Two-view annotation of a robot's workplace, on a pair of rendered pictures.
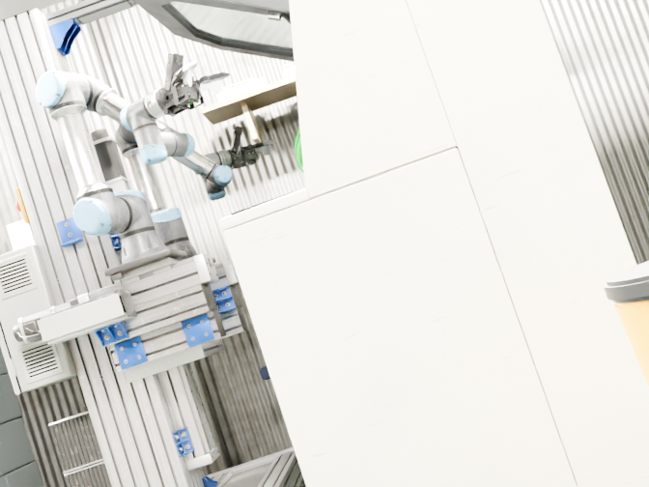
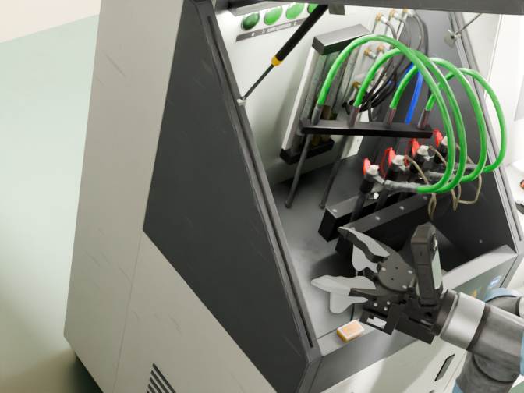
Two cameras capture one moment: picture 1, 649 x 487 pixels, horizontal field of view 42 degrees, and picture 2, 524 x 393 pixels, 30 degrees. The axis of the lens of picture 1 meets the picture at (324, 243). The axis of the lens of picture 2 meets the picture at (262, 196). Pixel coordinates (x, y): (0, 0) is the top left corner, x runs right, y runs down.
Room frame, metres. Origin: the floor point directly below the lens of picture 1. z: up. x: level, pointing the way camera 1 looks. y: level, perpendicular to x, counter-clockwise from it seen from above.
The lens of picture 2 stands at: (4.48, 0.57, 2.46)
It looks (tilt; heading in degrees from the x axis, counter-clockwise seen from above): 42 degrees down; 214
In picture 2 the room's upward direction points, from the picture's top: 16 degrees clockwise
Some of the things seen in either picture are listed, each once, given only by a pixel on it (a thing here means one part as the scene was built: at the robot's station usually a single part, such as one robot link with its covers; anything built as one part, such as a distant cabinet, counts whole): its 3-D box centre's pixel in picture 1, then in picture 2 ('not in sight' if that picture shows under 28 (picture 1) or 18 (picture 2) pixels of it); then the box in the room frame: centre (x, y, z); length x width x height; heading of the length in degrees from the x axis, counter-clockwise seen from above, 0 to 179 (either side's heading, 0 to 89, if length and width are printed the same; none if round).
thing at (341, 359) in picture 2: not in sight; (410, 317); (3.00, 0.05, 0.87); 0.62 x 0.04 x 0.16; 172
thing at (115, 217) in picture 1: (82, 153); not in sight; (2.60, 0.63, 1.41); 0.15 x 0.12 x 0.55; 152
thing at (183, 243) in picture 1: (178, 253); not in sight; (3.21, 0.55, 1.09); 0.15 x 0.15 x 0.10
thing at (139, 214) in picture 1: (128, 213); not in sight; (2.71, 0.57, 1.20); 0.13 x 0.12 x 0.14; 152
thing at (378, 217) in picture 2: not in sight; (383, 221); (2.84, -0.17, 0.91); 0.34 x 0.10 x 0.15; 172
